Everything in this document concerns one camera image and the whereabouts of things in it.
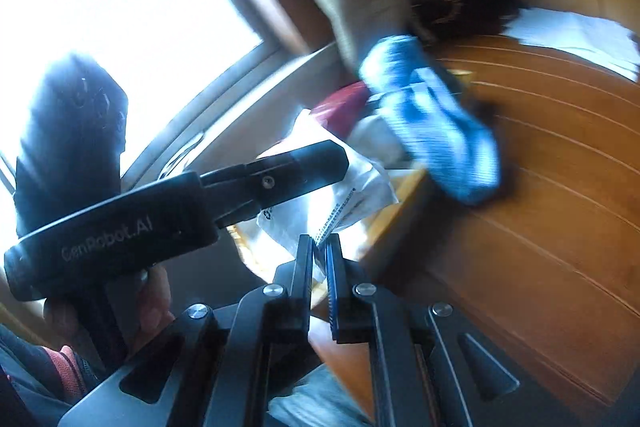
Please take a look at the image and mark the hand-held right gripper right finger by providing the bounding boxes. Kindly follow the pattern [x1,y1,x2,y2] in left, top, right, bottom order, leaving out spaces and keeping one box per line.
[325,234,573,427]

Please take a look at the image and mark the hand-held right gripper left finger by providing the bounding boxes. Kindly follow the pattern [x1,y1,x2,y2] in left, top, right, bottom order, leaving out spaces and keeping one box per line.
[57,234,317,427]

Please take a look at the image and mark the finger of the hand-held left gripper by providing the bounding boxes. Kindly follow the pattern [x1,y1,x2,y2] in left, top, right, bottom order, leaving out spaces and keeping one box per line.
[200,140,350,228]

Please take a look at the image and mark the white plastic mailer bag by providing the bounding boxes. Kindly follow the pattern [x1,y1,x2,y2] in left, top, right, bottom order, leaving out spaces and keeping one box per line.
[252,109,401,260]

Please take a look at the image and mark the white and gold cardboard box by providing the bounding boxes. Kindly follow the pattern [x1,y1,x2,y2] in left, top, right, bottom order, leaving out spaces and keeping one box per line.
[227,167,431,308]

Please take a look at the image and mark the blue towel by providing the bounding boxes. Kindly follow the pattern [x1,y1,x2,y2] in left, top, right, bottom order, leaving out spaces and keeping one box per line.
[359,35,502,206]

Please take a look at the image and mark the person's left forearm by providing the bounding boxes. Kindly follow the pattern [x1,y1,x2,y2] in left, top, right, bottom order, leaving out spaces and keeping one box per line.
[0,324,113,410]

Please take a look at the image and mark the person's left hand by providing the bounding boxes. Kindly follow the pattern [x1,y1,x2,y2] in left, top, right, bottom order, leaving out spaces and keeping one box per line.
[42,264,176,349]

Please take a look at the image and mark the red packet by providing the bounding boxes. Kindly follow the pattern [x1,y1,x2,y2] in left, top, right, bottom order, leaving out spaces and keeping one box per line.
[312,82,381,132]

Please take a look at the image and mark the person's leg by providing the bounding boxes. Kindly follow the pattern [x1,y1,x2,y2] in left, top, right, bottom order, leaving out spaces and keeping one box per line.
[270,364,373,427]

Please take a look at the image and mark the window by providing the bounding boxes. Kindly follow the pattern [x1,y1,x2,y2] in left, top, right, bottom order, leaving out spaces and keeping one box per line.
[0,0,281,208]

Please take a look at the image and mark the dark fringed cloth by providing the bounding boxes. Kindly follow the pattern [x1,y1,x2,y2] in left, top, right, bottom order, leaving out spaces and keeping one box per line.
[410,0,526,45]

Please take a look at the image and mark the white paper sheets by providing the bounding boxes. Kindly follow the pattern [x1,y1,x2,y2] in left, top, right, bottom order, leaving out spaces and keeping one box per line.
[502,7,640,82]

